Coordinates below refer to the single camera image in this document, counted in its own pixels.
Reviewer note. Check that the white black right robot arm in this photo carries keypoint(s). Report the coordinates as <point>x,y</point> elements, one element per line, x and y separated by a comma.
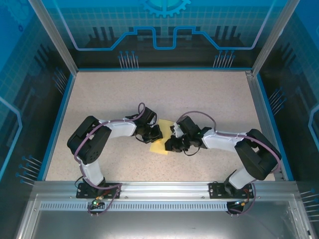
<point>219,143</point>

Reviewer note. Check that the aluminium front rail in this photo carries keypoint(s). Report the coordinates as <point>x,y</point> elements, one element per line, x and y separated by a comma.
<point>164,190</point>

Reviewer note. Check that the grey metal sheet tray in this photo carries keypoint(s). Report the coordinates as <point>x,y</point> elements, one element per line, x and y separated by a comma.
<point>159,224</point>

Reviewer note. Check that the aluminium side rail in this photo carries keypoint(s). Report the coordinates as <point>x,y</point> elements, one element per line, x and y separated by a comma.
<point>261,119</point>

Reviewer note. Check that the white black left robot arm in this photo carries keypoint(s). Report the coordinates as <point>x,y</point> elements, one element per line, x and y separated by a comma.
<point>119,129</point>

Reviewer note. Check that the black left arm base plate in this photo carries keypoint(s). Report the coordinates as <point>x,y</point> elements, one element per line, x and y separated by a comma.
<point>87,196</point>

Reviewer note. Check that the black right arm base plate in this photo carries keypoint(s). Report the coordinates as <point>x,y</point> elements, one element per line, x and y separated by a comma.
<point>215,191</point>

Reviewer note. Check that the blue table edge strip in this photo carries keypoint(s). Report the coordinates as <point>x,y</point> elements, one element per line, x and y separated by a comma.
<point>276,129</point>
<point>58,124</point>

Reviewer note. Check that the aluminium frame post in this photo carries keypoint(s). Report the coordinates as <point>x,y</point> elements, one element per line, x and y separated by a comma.
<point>271,37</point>
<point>57,42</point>

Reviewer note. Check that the yellow cloth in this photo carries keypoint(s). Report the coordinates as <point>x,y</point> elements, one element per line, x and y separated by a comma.
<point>164,127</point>

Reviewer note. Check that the blue printed enclosure panel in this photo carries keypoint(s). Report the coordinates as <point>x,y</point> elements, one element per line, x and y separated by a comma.
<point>159,25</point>

